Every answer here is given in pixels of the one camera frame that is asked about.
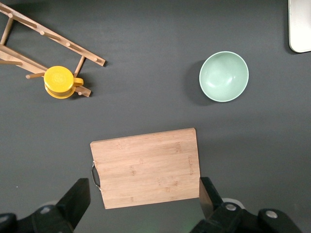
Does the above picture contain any wooden mug rack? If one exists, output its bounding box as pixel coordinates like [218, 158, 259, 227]
[0, 3, 107, 98]

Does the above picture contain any cream bear print tray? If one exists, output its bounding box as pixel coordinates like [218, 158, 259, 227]
[288, 0, 311, 53]

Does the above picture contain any yellow mug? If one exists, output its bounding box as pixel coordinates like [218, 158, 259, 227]
[43, 66, 85, 100]

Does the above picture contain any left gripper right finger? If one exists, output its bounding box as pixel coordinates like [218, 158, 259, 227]
[189, 177, 258, 233]

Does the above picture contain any wooden cutting board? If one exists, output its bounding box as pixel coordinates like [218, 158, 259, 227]
[90, 127, 202, 210]

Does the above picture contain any pale green bowl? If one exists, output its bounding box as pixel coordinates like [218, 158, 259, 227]
[199, 50, 250, 102]

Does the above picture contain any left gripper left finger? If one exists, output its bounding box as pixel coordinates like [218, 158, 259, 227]
[31, 178, 91, 233]

